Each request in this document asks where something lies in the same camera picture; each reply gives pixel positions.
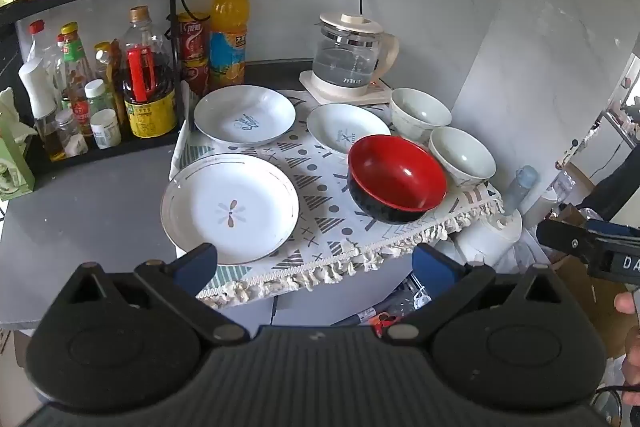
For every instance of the large white plate blue print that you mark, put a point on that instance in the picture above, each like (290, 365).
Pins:
(245, 114)

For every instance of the white plate with flower motif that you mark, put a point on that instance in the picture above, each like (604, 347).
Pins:
(230, 207)

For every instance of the small white plate grey print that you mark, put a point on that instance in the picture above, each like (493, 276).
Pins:
(340, 127)

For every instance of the person's right hand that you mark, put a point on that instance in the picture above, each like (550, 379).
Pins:
(631, 304)

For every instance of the cardboard box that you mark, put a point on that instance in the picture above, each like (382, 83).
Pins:
(597, 312)

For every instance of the white pill jar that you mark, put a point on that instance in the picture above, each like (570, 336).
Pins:
(106, 129)

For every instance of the yellow cap sauce bottle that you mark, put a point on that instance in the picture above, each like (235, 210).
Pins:
(75, 67)

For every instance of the white top oil dispenser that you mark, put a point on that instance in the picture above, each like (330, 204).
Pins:
(37, 92)

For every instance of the orange juice bottle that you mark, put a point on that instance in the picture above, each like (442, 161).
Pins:
(229, 37)

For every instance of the large soy sauce bottle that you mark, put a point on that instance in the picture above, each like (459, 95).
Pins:
(147, 102)

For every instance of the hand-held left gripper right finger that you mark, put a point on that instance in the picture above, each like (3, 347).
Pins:
(434, 268)

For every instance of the pale blue bottle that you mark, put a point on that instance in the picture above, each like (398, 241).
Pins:
(521, 187)

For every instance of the clear bottle with red cap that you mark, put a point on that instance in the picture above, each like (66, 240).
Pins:
(39, 42)

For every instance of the small glass jar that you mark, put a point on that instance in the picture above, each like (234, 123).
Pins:
(70, 132)

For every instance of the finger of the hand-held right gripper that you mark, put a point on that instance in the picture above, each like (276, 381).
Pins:
(562, 238)
(614, 228)

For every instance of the green tissue box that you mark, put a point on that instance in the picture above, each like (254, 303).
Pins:
(12, 157)

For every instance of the person's dark clothing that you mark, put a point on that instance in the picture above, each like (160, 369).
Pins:
(612, 187)

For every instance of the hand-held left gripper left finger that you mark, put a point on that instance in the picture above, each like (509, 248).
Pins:
(196, 266)

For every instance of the white ceramic bowl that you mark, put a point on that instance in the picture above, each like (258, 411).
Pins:
(460, 154)
(420, 109)

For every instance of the red and black bowl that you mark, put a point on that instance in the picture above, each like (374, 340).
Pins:
(395, 172)

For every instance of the cream kettle base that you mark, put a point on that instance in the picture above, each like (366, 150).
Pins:
(382, 96)

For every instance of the patterned fringed table cloth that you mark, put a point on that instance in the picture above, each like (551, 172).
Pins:
(320, 187)

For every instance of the glass electric kettle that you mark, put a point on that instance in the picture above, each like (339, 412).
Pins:
(350, 52)

